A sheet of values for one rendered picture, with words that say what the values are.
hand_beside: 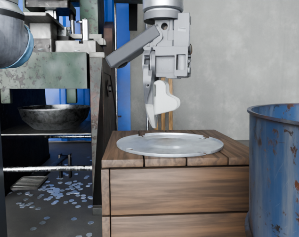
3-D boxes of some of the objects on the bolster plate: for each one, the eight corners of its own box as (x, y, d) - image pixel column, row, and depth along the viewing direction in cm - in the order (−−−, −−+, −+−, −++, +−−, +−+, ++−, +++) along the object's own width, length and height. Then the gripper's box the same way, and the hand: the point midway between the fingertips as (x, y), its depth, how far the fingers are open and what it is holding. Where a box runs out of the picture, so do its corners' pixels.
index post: (88, 40, 118) (88, 17, 117) (81, 40, 118) (81, 17, 117) (89, 41, 121) (89, 19, 120) (83, 41, 121) (82, 19, 120)
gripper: (188, 6, 45) (185, 133, 48) (192, 19, 54) (189, 125, 57) (137, 9, 47) (137, 131, 50) (149, 20, 56) (149, 124, 58)
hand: (150, 121), depth 54 cm, fingers closed
